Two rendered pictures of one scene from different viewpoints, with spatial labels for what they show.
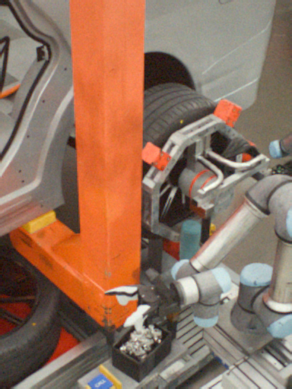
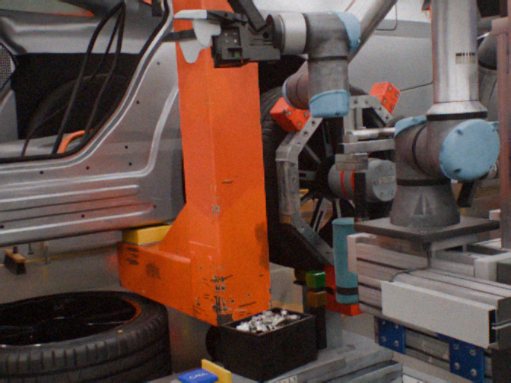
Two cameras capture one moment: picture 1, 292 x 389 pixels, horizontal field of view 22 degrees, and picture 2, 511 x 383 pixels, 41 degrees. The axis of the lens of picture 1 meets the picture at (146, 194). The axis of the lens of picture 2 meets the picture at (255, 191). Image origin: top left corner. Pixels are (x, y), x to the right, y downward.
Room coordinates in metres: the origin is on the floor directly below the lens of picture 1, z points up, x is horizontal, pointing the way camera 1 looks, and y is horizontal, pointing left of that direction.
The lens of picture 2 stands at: (0.22, -0.24, 1.07)
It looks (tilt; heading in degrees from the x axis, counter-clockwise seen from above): 6 degrees down; 9
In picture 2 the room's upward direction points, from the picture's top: 3 degrees counter-clockwise
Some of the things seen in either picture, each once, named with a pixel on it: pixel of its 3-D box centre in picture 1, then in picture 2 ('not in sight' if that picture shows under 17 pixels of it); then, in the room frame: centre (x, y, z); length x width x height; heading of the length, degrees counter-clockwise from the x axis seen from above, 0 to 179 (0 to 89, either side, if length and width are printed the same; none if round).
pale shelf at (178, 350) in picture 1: (134, 366); (258, 375); (1.83, 0.03, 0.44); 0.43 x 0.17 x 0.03; 133
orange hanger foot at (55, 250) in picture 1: (58, 237); (172, 242); (2.28, 0.36, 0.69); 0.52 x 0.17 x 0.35; 43
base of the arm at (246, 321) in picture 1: (252, 308); (423, 199); (1.74, -0.38, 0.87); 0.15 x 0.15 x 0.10
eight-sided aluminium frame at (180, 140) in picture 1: (194, 180); (348, 178); (2.48, -0.20, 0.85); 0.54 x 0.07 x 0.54; 133
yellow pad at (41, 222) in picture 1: (33, 215); (147, 232); (2.40, 0.48, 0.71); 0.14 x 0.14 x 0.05; 43
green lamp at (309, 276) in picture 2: not in sight; (315, 279); (1.96, -0.11, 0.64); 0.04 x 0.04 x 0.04; 43
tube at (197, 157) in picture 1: (201, 168); (348, 125); (2.33, -0.21, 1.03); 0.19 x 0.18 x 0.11; 43
